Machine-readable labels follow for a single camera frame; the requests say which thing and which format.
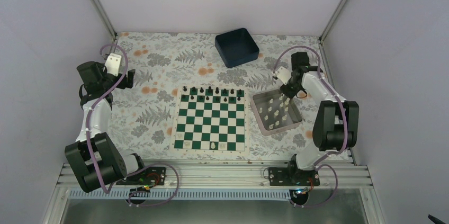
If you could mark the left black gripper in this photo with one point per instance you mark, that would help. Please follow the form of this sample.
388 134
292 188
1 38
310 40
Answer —
122 84

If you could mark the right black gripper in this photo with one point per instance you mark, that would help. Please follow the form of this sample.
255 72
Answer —
289 93

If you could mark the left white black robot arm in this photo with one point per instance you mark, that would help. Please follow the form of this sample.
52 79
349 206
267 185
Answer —
94 159

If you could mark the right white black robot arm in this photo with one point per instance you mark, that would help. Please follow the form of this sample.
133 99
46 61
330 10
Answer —
336 123

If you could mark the green white chess board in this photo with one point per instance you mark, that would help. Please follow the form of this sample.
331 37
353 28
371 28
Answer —
209 121

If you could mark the metal tray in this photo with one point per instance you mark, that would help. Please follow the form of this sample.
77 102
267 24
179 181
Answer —
274 112

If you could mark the dark blue square bin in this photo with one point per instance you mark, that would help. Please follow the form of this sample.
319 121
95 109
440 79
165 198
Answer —
236 47

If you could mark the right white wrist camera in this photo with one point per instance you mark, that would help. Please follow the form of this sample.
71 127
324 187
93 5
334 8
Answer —
282 74

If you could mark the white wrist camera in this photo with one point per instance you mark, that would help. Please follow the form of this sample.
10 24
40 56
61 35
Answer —
282 74
112 64

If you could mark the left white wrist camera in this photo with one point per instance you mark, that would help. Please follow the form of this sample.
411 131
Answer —
112 64

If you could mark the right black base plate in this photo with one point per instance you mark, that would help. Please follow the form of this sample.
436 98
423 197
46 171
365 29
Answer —
293 177

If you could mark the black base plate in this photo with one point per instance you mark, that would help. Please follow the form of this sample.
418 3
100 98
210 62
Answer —
150 177
293 177

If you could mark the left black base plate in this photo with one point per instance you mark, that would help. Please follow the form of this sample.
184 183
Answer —
150 177

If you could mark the aluminium rail frame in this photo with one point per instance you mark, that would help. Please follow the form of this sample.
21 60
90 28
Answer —
259 180

